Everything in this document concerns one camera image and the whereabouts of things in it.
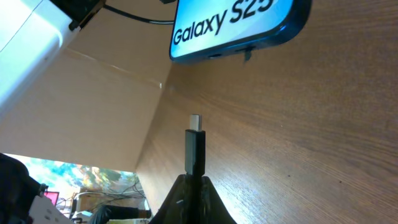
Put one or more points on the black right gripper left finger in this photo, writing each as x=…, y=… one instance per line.
x=174, y=209

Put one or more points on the blue Galaxy smartphone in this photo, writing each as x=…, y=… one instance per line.
x=207, y=29

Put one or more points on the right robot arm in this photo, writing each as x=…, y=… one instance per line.
x=192, y=199

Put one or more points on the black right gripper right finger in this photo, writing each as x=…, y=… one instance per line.
x=209, y=207

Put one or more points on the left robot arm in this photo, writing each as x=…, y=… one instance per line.
x=33, y=33

